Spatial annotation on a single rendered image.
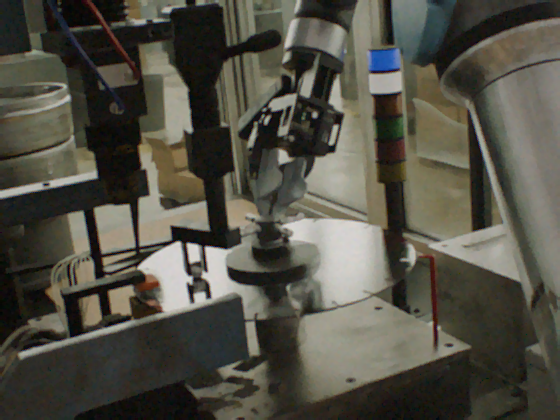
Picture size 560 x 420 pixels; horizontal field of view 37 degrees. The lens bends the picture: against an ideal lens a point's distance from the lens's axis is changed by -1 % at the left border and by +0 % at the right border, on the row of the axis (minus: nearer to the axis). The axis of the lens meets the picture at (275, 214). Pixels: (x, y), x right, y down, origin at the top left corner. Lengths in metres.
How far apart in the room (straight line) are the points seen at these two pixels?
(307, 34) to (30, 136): 0.63
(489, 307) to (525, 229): 0.53
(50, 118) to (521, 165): 1.10
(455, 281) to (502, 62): 0.58
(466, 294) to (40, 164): 0.79
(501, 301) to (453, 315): 0.11
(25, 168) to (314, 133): 0.64
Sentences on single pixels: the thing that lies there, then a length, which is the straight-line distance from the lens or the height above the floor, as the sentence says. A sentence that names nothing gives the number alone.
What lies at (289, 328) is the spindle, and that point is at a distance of 0.99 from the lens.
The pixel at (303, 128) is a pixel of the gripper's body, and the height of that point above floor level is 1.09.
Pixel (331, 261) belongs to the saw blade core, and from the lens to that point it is 0.97.
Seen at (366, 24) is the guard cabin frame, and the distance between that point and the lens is 1.54.
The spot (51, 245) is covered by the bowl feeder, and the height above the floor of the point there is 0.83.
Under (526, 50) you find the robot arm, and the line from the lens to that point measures 0.58.
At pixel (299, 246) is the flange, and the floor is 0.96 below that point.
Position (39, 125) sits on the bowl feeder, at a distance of 1.52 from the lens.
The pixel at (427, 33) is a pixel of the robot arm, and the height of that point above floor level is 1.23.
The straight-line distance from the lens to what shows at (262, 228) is 0.96.
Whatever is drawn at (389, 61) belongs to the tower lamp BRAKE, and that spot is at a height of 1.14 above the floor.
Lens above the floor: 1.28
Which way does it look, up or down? 16 degrees down
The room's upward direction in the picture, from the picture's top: 6 degrees counter-clockwise
